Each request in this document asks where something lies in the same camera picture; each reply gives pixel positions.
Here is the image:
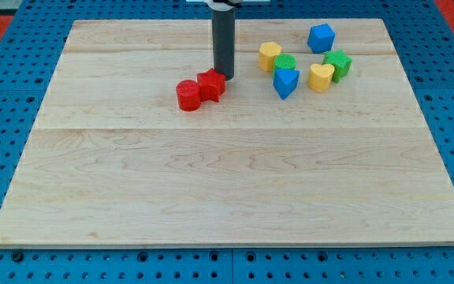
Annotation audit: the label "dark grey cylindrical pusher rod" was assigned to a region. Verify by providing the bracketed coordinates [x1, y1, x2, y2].
[211, 8, 235, 80]

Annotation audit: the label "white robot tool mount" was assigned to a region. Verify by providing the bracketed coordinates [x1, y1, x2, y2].
[185, 0, 270, 9]

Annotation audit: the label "yellow hexagon block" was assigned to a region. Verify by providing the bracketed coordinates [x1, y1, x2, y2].
[258, 42, 282, 72]

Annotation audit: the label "red star block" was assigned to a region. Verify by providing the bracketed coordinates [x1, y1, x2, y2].
[196, 69, 226, 103]

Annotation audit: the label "green star block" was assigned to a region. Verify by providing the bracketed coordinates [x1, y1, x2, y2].
[322, 50, 352, 83]

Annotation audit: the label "green cylinder block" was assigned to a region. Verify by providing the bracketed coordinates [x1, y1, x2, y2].
[273, 54, 296, 73]

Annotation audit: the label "red cylinder block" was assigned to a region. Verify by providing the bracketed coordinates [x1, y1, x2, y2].
[176, 80, 201, 111]

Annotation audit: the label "blue triangle block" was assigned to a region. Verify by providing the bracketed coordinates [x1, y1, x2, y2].
[273, 69, 300, 100]

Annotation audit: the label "blue cube block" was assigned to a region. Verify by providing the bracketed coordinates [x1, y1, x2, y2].
[307, 24, 336, 54]

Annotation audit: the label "yellow heart block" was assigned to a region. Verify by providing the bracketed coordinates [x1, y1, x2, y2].
[307, 63, 335, 92]

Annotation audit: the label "light wooden board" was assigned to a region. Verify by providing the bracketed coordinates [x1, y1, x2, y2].
[0, 18, 454, 249]

